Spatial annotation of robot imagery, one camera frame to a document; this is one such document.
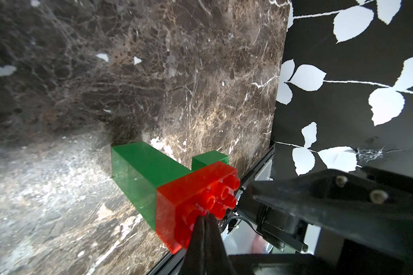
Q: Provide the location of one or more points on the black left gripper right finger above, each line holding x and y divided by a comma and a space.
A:
216, 259

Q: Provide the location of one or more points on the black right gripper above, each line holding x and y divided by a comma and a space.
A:
338, 222

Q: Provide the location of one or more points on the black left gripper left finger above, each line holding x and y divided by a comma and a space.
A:
194, 260

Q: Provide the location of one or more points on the red lego brick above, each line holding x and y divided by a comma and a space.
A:
209, 190

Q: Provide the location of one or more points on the green lego brick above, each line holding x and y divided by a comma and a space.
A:
139, 170
208, 158

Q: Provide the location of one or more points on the black front frame rail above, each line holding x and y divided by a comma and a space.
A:
188, 210

